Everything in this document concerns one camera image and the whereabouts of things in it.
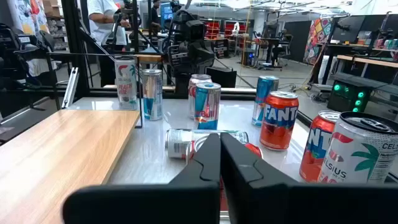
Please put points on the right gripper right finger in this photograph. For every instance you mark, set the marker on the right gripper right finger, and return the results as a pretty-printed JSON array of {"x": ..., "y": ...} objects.
[{"x": 280, "y": 202}]

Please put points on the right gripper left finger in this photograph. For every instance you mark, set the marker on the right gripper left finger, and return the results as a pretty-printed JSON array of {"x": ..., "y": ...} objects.
[{"x": 174, "y": 202}]

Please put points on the Celsius can with black lid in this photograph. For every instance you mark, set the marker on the Celsius can with black lid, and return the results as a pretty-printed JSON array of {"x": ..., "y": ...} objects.
[
  {"x": 200, "y": 79},
  {"x": 180, "y": 143},
  {"x": 360, "y": 155}
]

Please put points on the blue silver Red Bull can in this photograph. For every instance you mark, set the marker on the blue silver Red Bull can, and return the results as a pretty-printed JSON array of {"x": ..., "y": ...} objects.
[
  {"x": 207, "y": 107},
  {"x": 261, "y": 93},
  {"x": 152, "y": 96}
]

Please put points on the Celsius can with silver lid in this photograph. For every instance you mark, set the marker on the Celsius can with silver lid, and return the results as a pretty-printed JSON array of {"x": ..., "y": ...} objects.
[{"x": 126, "y": 84}]

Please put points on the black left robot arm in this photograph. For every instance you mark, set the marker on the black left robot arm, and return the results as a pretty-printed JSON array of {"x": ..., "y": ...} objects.
[{"x": 192, "y": 56}]

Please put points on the wooden shelf with black legs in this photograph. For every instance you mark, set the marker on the wooden shelf with black legs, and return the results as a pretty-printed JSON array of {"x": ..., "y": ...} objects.
[{"x": 62, "y": 155}]

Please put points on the computer tower with green lights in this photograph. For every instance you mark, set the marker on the computer tower with green lights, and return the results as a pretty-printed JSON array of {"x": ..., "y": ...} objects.
[{"x": 348, "y": 96}]

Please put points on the black box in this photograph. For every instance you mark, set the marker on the black box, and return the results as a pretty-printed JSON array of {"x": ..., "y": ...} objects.
[{"x": 220, "y": 77}]

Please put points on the black office chair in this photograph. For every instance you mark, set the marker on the black office chair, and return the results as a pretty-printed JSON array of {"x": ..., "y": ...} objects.
[{"x": 284, "y": 46}]

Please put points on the wooden desk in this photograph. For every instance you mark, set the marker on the wooden desk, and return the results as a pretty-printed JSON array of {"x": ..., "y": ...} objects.
[{"x": 367, "y": 60}]

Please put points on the colourful patterned panel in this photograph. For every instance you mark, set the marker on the colourful patterned panel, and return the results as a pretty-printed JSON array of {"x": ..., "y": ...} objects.
[{"x": 317, "y": 37}]

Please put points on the red storage rack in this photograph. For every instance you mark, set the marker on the red storage rack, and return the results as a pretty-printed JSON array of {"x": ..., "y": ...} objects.
[
  {"x": 213, "y": 28},
  {"x": 233, "y": 28}
]

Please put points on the black monitor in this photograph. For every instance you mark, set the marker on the black monitor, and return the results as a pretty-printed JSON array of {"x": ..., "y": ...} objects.
[{"x": 348, "y": 28}]

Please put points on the person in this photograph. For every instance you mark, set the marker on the person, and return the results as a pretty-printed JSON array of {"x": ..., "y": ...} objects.
[
  {"x": 102, "y": 25},
  {"x": 154, "y": 15}
]

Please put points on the monitor with blue screen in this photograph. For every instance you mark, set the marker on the monitor with blue screen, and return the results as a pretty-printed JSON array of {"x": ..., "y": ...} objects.
[{"x": 167, "y": 12}]

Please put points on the black equipment with white label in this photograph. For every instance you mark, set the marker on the black equipment with white label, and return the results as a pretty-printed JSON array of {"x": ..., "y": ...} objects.
[{"x": 12, "y": 56}]

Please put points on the cardboard box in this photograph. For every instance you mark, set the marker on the cardboard box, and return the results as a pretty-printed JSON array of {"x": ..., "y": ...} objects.
[{"x": 51, "y": 7}]

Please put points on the colourful poster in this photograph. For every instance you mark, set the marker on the colourful poster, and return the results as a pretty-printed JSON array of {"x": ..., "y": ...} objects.
[{"x": 26, "y": 15}]

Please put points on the silver aluminium bracket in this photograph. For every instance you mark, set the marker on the silver aluminium bracket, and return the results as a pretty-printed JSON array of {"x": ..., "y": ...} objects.
[{"x": 70, "y": 87}]

